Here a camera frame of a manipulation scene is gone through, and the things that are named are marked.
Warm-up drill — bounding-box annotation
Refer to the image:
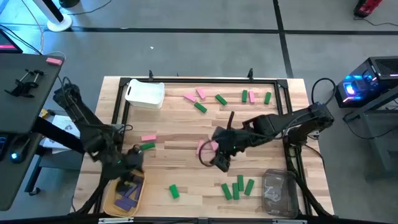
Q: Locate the black backlit keyboard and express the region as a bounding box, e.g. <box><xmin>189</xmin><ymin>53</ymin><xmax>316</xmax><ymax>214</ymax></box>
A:
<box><xmin>0</xmin><ymin>133</ymin><xmax>7</xmax><ymax>162</ymax></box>

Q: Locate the red and black device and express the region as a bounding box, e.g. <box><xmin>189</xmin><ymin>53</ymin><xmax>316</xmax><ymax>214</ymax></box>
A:
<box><xmin>353</xmin><ymin>0</ymin><xmax>384</xmax><ymax>18</ymax></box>

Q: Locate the black round base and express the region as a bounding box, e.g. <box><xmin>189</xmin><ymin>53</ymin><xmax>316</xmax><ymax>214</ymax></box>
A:
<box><xmin>58</xmin><ymin>0</ymin><xmax>81</xmax><ymax>9</ymax></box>

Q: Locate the black monitor with pink stripe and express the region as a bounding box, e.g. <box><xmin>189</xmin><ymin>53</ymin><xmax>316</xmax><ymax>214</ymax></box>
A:
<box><xmin>0</xmin><ymin>29</ymin><xmax>24</xmax><ymax>54</ymax></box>

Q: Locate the clear plastic container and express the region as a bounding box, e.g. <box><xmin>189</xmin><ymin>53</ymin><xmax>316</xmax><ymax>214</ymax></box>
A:
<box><xmin>261</xmin><ymin>168</ymin><xmax>300</xmax><ymax>219</ymax></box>

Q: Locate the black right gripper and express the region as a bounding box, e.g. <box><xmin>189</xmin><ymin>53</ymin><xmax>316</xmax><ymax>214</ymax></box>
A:
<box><xmin>212</xmin><ymin>126</ymin><xmax>250</xmax><ymax>174</ymax></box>

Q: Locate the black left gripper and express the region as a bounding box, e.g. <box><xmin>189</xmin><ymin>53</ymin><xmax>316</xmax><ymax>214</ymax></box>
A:
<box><xmin>107</xmin><ymin>144</ymin><xmax>146</xmax><ymax>184</ymax></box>

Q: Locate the white paper manual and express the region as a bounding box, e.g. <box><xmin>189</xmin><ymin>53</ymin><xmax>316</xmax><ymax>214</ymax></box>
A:
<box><xmin>42</xmin><ymin>114</ymin><xmax>83</xmax><ymax>155</ymax></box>

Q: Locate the black floor cable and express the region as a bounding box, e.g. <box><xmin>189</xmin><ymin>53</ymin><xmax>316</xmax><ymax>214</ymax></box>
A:
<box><xmin>354</xmin><ymin>15</ymin><xmax>398</xmax><ymax>27</ymax></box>

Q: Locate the black desk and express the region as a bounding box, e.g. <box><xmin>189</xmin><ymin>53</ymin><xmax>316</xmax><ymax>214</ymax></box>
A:
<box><xmin>0</xmin><ymin>52</ymin><xmax>88</xmax><ymax>212</ymax></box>

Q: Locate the grey metal stand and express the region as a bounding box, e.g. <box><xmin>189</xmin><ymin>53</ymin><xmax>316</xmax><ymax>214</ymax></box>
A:
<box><xmin>341</xmin><ymin>85</ymin><xmax>398</xmax><ymax>182</ymax></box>

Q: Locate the black metal clamp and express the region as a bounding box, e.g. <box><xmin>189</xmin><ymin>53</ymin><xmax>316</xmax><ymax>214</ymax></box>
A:
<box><xmin>3</xmin><ymin>68</ymin><xmax>47</xmax><ymax>99</ymax></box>

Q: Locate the black computer case with lights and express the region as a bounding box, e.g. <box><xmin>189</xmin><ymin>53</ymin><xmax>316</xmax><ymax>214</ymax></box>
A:
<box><xmin>332</xmin><ymin>55</ymin><xmax>398</xmax><ymax>109</ymax></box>

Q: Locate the white stand with black pole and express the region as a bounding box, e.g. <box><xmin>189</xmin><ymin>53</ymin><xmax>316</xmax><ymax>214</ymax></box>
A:
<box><xmin>30</xmin><ymin>0</ymin><xmax>73</xmax><ymax>33</ymax></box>

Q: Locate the yellow plastic tray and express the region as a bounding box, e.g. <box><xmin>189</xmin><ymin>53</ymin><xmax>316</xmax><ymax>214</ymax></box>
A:
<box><xmin>103</xmin><ymin>169</ymin><xmax>147</xmax><ymax>218</ymax></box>

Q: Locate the black aluminium table frame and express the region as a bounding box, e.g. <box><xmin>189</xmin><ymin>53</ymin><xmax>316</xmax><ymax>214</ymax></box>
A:
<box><xmin>70</xmin><ymin>76</ymin><xmax>335</xmax><ymax>224</ymax></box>

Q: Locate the black computer mouse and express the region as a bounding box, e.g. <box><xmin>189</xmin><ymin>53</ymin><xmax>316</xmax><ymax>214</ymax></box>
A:
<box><xmin>8</xmin><ymin>136</ymin><xmax>32</xmax><ymax>165</ymax></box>

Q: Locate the white plastic bin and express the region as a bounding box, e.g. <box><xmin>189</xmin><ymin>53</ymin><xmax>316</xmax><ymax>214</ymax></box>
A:
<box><xmin>124</xmin><ymin>78</ymin><xmax>166</xmax><ymax>110</ymax></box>

